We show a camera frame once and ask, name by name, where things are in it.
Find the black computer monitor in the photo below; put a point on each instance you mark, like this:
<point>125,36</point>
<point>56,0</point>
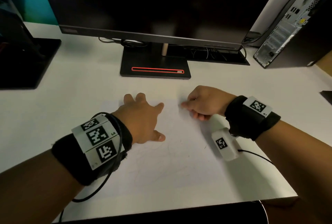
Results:
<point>155,3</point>

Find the white paper sheet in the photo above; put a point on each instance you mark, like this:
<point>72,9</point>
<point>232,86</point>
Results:
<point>181,159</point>

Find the brown cardboard box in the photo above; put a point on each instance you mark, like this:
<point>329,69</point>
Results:
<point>325,64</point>

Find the white single-marker block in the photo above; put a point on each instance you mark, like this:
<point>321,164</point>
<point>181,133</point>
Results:
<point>247,102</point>

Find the person's right hand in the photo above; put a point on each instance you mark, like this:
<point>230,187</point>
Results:
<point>210,102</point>

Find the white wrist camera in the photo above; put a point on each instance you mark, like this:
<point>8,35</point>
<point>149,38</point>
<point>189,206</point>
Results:
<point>230,153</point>

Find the white three-marker block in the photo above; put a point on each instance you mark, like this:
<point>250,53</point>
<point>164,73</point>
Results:
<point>80,138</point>

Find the person's left forearm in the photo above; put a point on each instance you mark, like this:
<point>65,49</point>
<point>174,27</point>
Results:
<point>26,192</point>

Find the black monitor stand red slot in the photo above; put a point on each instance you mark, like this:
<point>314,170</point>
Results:
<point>150,60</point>

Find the black flat stand base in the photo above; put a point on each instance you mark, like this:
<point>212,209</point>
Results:
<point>326,98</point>
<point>26,68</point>

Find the black desktop computer tower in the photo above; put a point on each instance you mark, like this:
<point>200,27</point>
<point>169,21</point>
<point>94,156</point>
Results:
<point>285,34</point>

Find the person's right forearm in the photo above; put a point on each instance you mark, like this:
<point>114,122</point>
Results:
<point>298,159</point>

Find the person's left hand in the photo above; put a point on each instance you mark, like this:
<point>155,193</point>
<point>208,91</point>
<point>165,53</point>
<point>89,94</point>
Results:
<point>140,122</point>

